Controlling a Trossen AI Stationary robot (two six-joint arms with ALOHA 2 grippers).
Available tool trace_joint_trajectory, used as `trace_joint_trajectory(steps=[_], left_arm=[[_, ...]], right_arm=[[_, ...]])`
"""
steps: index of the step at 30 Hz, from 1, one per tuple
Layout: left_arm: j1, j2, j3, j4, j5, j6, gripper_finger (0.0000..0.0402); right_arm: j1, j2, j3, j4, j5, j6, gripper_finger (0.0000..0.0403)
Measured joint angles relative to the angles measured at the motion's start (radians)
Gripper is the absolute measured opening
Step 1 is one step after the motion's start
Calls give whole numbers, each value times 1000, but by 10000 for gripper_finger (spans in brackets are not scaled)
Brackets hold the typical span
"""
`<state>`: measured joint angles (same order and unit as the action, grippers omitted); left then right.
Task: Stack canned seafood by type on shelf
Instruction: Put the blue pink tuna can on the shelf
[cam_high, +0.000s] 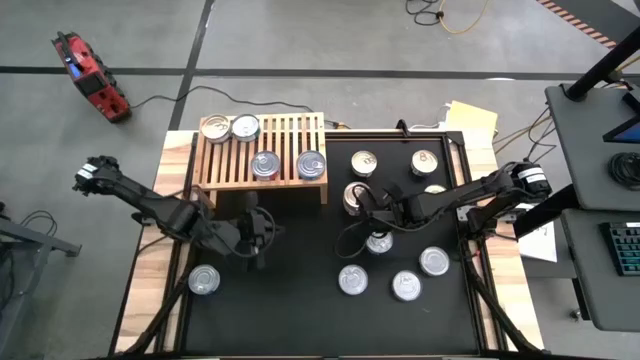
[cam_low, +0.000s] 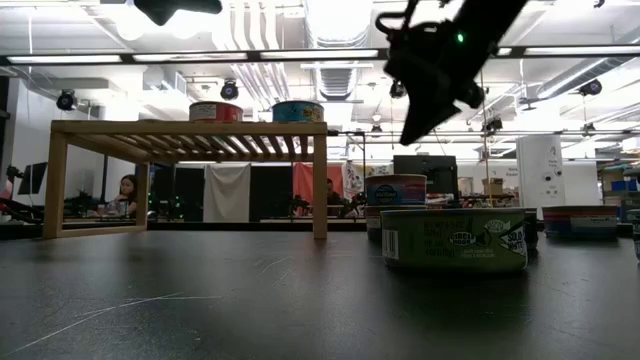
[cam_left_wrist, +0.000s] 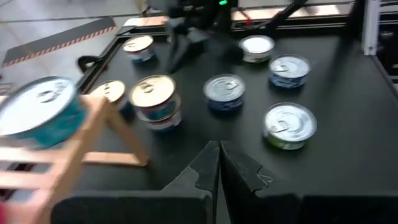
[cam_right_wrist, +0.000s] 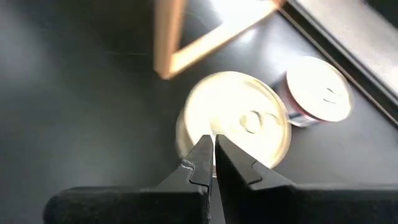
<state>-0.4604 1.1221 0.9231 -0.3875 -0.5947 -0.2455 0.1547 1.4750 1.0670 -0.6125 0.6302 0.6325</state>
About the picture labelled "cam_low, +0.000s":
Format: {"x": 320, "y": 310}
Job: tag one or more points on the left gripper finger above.
{"x": 170, "y": 7}

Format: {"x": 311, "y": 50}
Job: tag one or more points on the black partition panel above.
{"x": 270, "y": 192}

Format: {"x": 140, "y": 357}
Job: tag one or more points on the black round spotlight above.
{"x": 396, "y": 90}
{"x": 229, "y": 90}
{"x": 591, "y": 87}
{"x": 66, "y": 100}

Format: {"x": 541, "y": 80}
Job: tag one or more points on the small black monitor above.
{"x": 34, "y": 177}

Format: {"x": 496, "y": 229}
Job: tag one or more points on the wooden slatted shelf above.
{"x": 200, "y": 128}

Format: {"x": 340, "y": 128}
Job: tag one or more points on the storage rack with bins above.
{"x": 625, "y": 186}

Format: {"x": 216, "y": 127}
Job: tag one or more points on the ribbed ventilation duct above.
{"x": 337, "y": 75}

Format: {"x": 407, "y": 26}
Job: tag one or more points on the green Circle Hook tuna can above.
{"x": 450, "y": 245}

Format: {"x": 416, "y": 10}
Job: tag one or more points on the white pillar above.
{"x": 540, "y": 170}

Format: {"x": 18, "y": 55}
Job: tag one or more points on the thin vertical pole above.
{"x": 486, "y": 160}

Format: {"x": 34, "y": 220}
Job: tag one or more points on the white cloth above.
{"x": 227, "y": 192}

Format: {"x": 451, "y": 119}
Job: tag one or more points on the blue seafood can silver lid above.
{"x": 297, "y": 112}
{"x": 531, "y": 227}

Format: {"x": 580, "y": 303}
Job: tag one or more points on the bar with light strips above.
{"x": 320, "y": 53}

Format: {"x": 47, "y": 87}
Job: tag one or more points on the silver-lidded seafood can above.
{"x": 637, "y": 235}

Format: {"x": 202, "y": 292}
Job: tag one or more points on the white printed banner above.
{"x": 352, "y": 172}

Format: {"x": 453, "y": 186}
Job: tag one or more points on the red seafood can silver lid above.
{"x": 220, "y": 113}

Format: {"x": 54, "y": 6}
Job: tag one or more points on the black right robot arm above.
{"x": 490, "y": 20}

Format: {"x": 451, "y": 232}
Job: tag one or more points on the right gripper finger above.
{"x": 425, "y": 117}

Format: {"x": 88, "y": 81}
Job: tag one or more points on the orange cloth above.
{"x": 302, "y": 180}

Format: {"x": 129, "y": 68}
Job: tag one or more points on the person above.
{"x": 127, "y": 185}
{"x": 331, "y": 187}

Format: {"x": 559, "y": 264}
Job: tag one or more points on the Wild Planet can gold lid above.
{"x": 400, "y": 192}
{"x": 372, "y": 222}
{"x": 580, "y": 225}

